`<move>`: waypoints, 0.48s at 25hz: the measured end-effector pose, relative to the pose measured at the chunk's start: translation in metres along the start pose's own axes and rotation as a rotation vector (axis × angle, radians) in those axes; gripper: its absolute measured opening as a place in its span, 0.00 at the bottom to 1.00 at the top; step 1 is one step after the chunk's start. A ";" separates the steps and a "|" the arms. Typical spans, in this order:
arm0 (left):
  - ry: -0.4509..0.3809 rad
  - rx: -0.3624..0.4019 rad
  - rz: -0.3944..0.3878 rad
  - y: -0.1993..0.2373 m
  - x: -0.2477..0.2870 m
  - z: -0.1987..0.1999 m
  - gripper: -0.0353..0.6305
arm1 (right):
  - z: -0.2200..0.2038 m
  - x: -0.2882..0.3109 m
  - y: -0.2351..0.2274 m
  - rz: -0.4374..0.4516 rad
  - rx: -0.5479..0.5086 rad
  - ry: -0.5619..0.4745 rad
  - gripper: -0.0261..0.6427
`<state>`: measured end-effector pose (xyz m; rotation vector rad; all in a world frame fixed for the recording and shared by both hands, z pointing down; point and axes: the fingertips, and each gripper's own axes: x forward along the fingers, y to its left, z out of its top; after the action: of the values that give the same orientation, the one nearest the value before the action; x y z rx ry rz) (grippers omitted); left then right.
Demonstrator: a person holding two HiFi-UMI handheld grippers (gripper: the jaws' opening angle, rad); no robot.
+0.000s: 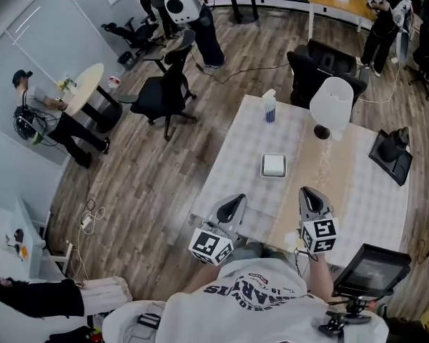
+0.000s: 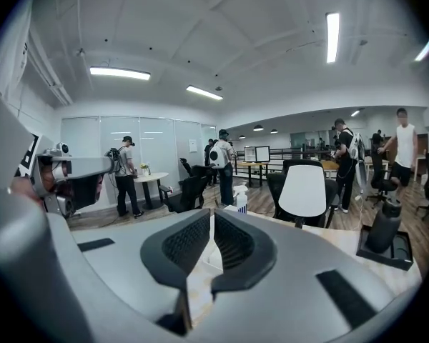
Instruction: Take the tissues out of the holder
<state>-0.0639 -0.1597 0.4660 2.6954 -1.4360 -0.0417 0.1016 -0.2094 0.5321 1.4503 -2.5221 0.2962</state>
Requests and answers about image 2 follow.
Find black metal railing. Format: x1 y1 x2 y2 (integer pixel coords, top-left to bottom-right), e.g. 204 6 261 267
233 147 335 164

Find wooden table black legs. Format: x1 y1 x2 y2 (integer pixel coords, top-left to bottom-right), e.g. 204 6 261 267
235 160 285 188

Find long ceiling light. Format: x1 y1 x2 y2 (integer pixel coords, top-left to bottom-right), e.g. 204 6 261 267
185 85 224 101
89 66 152 81
325 11 340 64
414 39 429 62

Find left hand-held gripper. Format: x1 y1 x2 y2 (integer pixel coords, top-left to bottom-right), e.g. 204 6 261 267
13 133 115 218

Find black water bottle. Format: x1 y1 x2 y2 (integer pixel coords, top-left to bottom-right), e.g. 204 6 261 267
364 197 403 254

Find white backpack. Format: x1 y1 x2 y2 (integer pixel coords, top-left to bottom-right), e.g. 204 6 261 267
346 131 365 161
208 142 227 168

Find round white table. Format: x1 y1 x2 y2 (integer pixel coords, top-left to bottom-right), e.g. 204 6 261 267
132 171 169 211

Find white-backed office chair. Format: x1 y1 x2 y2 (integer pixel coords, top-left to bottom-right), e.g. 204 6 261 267
277 164 328 229

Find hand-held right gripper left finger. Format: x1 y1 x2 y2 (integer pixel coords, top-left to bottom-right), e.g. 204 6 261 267
0 187 212 343

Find person's left hand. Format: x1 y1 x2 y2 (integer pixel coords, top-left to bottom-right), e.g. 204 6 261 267
9 176 42 202

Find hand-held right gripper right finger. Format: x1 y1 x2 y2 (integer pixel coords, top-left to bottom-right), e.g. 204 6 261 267
199 208 425 343

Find white spray bottle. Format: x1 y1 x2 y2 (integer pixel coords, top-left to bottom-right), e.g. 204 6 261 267
232 183 250 214

